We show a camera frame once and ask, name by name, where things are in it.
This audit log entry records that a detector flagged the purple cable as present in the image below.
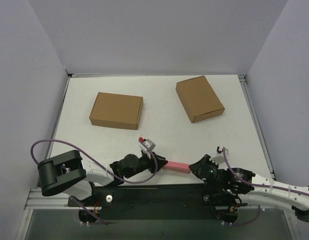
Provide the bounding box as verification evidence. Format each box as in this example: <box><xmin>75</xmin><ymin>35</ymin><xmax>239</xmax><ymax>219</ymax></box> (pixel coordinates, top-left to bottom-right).
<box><xmin>30</xmin><ymin>139</ymin><xmax>159</xmax><ymax>185</ymax></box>
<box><xmin>223</xmin><ymin>147</ymin><xmax>309</xmax><ymax>195</ymax></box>

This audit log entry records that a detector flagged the right brown cardboard box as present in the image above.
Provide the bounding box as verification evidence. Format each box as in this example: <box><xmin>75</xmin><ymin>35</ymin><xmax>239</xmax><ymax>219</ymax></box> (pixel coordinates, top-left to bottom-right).
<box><xmin>175</xmin><ymin>75</ymin><xmax>225</xmax><ymax>123</ymax></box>

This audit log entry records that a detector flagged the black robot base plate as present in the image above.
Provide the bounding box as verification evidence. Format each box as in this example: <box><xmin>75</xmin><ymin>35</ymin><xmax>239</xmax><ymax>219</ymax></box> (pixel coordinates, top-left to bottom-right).
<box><xmin>80</xmin><ymin>183</ymin><xmax>244</xmax><ymax>221</ymax></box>

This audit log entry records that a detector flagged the aluminium table frame rail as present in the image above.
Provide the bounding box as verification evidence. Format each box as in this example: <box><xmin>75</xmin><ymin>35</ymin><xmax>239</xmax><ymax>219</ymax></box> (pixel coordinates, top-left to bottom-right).
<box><xmin>238</xmin><ymin>74</ymin><xmax>276</xmax><ymax>180</ymax></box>

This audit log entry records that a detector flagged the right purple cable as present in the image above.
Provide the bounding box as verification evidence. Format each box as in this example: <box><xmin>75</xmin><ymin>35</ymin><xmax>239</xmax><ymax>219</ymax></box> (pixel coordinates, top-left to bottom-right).
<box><xmin>223</xmin><ymin>147</ymin><xmax>309</xmax><ymax>195</ymax></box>

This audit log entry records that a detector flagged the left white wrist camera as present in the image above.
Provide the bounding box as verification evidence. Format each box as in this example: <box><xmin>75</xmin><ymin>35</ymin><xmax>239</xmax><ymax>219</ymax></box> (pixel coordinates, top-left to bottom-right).
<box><xmin>139</xmin><ymin>137</ymin><xmax>156</xmax><ymax>159</ymax></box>

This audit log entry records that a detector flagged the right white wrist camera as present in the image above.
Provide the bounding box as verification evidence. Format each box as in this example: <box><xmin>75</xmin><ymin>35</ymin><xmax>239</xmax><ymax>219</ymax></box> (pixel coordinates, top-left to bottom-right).
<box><xmin>209</xmin><ymin>146</ymin><xmax>226</xmax><ymax>165</ymax></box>

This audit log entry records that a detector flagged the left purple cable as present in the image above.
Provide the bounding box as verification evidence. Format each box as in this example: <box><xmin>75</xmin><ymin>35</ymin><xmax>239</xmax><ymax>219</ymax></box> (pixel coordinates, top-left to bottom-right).
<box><xmin>30</xmin><ymin>139</ymin><xmax>159</xmax><ymax>185</ymax></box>

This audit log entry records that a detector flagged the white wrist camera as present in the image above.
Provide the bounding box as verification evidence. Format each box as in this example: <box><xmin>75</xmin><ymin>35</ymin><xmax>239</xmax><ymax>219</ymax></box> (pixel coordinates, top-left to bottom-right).
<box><xmin>139</xmin><ymin>137</ymin><xmax>156</xmax><ymax>159</ymax></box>
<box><xmin>209</xmin><ymin>146</ymin><xmax>226</xmax><ymax>165</ymax></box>

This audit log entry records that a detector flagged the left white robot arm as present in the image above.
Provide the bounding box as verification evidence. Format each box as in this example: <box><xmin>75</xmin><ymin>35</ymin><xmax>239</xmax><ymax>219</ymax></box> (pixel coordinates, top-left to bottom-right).
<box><xmin>38</xmin><ymin>150</ymin><xmax>168</xmax><ymax>206</ymax></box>

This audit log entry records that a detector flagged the brown cardboard box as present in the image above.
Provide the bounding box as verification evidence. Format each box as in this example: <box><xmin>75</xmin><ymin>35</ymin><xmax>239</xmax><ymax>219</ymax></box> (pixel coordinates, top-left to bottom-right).
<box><xmin>175</xmin><ymin>75</ymin><xmax>225</xmax><ymax>123</ymax></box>
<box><xmin>89</xmin><ymin>92</ymin><xmax>144</xmax><ymax>130</ymax></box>

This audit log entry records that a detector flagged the pink paper box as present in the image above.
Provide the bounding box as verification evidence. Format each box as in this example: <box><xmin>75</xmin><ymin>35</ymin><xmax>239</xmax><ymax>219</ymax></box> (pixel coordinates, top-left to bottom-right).
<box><xmin>163</xmin><ymin>161</ymin><xmax>190</xmax><ymax>174</ymax></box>

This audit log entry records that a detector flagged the left brown cardboard box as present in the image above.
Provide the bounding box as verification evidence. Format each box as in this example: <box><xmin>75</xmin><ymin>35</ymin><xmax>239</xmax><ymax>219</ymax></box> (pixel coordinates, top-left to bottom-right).
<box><xmin>89</xmin><ymin>92</ymin><xmax>144</xmax><ymax>130</ymax></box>

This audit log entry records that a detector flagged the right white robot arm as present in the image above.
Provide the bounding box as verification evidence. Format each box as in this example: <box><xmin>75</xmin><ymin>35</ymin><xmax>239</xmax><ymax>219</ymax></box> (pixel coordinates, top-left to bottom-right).
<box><xmin>189</xmin><ymin>152</ymin><xmax>309</xmax><ymax>223</ymax></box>

